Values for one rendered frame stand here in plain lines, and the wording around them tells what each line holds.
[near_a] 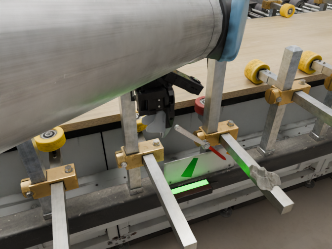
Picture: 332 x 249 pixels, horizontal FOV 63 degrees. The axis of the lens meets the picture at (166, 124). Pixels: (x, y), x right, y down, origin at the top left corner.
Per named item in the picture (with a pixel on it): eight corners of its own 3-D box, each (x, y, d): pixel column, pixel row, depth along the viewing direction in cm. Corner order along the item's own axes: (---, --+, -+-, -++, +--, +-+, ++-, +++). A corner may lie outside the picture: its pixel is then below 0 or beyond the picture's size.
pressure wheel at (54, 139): (76, 157, 85) (68, 127, 78) (59, 174, 78) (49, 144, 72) (55, 151, 87) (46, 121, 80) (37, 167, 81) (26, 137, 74)
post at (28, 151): (62, 223, 81) (7, 75, 53) (50, 227, 80) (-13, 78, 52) (61, 214, 84) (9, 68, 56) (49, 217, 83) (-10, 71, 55)
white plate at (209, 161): (234, 166, 95) (238, 145, 89) (164, 186, 87) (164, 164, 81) (233, 165, 95) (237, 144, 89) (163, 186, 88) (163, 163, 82)
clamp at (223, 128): (236, 140, 88) (238, 127, 85) (198, 150, 84) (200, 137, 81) (227, 130, 92) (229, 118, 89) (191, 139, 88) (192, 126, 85)
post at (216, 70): (211, 175, 94) (230, 38, 66) (202, 178, 93) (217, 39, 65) (206, 169, 97) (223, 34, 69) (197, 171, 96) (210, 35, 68)
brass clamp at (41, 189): (79, 189, 74) (75, 176, 71) (25, 203, 70) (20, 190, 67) (76, 174, 79) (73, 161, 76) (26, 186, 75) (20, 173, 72)
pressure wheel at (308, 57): (321, 50, 104) (304, 63, 105) (323, 65, 109) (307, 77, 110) (310, 45, 109) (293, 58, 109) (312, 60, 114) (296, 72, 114)
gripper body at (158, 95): (130, 102, 63) (126, 53, 56) (165, 96, 66) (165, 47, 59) (140, 120, 58) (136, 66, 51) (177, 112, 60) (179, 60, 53)
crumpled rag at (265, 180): (287, 186, 67) (289, 179, 65) (264, 193, 65) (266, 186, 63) (264, 162, 73) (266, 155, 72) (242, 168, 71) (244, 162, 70)
